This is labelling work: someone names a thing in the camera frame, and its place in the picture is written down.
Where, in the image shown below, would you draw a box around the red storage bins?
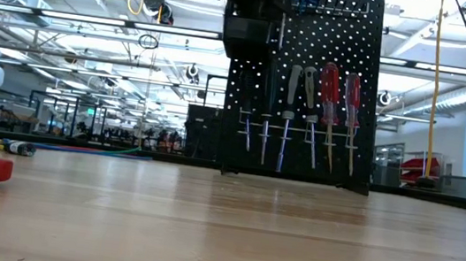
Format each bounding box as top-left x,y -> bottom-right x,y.
399,153 -> 442,186

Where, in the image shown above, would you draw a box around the silver hook rail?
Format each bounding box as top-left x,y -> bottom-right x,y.
292,0 -> 371,19

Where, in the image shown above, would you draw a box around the black cabinet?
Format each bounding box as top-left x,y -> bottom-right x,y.
180,103 -> 225,162

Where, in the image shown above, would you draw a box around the grey black nut driver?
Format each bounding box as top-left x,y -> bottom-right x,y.
274,64 -> 305,174

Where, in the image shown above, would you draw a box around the black round cord base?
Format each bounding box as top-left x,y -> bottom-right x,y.
412,174 -> 440,191

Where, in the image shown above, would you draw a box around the red clear handled screwdriver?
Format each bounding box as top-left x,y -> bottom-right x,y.
333,72 -> 367,177
309,60 -> 347,175

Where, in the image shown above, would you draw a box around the silver ring tool rack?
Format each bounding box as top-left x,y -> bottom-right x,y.
235,107 -> 362,150

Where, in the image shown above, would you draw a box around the black plastic bin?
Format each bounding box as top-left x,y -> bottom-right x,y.
219,13 -> 275,64

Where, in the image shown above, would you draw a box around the yellow cord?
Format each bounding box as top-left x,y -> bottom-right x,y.
418,0 -> 454,180

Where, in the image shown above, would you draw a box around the black metal peg board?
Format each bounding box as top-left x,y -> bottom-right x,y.
214,0 -> 393,196

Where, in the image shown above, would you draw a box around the black hanging cable loop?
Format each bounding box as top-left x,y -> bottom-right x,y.
136,33 -> 161,51

